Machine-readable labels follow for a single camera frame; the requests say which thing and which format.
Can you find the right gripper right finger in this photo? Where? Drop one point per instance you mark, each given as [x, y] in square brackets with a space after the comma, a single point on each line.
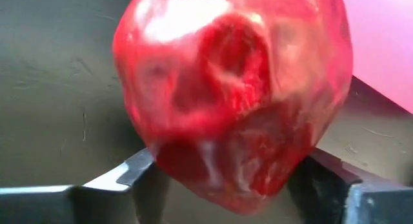
[355, 204]

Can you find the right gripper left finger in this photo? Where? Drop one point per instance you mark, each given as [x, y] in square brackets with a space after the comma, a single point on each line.
[64, 204]

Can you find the pink plastic basket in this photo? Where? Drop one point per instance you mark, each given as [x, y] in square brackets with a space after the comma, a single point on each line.
[384, 40]

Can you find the red and yellow apple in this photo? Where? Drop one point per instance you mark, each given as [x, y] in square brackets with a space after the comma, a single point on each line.
[232, 104]

